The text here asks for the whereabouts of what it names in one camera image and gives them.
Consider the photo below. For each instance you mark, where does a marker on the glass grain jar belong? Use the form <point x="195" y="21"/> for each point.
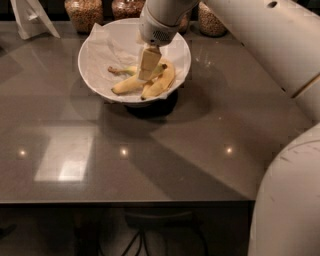
<point x="209" y="24"/>
<point x="123" y="9"/>
<point x="84" y="14"/>
<point x="184" y="24"/>

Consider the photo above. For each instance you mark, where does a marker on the leftmost glass grain jar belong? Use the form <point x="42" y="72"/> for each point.
<point x="84" y="14"/>

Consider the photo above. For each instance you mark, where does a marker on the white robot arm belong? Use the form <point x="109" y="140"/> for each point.
<point x="283" y="37"/>

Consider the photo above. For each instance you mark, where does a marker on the black stool under table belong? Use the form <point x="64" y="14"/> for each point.
<point x="157" y="219"/>

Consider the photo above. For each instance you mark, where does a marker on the left white folded stand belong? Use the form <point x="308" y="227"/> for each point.
<point x="32" y="19"/>

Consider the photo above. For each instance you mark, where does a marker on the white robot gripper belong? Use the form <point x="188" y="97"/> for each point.
<point x="155" y="29"/>

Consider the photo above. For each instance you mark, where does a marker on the right curved yellow banana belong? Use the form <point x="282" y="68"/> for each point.
<point x="161" y="84"/>

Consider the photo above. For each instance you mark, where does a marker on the back greenish banana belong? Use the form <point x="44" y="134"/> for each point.
<point x="130" y="70"/>

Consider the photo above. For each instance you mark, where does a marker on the rightmost glass grain jar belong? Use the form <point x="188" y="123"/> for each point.
<point x="209" y="24"/>

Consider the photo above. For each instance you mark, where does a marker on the white ceramic bowl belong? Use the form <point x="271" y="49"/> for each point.
<point x="100" y="66"/>

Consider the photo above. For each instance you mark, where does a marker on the white paper liner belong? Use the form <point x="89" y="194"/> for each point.
<point x="103" y="60"/>

